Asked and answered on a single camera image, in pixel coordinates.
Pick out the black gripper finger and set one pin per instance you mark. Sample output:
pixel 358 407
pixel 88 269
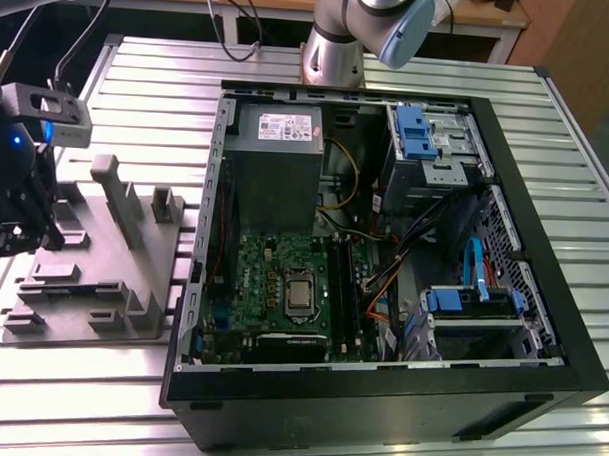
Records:
pixel 14 240
pixel 42 214

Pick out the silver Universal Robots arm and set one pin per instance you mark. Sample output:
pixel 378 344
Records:
pixel 335 59

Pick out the black RAM slot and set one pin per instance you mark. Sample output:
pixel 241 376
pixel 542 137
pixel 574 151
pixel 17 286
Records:
pixel 337 289

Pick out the grey parts rack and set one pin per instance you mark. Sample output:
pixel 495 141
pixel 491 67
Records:
pixel 108 261

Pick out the blue expansion slot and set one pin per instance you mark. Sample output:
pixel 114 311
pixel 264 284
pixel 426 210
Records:
pixel 223 317

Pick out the green motherboard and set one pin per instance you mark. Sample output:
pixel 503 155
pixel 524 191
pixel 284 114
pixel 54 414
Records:
pixel 255 286

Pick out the grey power supply unit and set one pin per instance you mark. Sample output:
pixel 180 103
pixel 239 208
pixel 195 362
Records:
pixel 276 187

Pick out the silver CPU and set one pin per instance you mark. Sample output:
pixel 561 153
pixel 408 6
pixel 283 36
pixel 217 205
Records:
pixel 301 294

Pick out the black graphics card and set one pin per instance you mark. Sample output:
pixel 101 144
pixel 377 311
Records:
pixel 290 348

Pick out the black open PC case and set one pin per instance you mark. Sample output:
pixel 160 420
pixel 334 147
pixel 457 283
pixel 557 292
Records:
pixel 328 414

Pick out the blue drive carrier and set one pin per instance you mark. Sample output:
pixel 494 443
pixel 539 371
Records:
pixel 412 142

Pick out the metal disk bay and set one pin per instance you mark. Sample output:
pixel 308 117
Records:
pixel 420 342

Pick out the metal drive cage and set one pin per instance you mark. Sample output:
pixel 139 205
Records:
pixel 451 173

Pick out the hard disk in blue carrier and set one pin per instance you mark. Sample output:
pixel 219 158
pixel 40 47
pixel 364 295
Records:
pixel 444 300

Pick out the brown wooden cabinet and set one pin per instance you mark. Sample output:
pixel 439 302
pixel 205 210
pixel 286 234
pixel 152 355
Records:
pixel 581 47

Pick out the wooden workbench white frame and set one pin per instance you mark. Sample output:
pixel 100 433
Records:
pixel 492 15

